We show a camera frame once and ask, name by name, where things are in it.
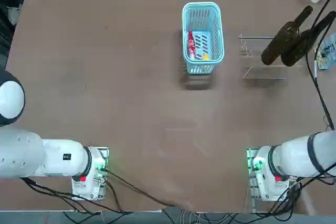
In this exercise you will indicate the dark green wine bottle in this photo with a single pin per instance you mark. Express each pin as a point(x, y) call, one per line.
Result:
point(292, 53)
point(278, 43)

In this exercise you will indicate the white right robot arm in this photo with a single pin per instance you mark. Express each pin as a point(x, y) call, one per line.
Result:
point(294, 155)

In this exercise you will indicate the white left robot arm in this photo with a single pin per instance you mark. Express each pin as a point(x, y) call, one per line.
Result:
point(60, 161)

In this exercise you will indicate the clear acrylic stepped shelf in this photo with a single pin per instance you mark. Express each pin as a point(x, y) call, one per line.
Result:
point(262, 73)

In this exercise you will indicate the yellow lemon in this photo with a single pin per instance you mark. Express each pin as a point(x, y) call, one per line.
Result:
point(205, 56)

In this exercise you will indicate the red cola bottle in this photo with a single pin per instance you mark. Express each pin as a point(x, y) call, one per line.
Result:
point(191, 44)

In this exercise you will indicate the light blue plastic basket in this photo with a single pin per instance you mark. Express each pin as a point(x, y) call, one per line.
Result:
point(219, 37)

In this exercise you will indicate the blue yellow printed booklet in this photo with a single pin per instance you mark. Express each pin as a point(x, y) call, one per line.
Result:
point(326, 56)

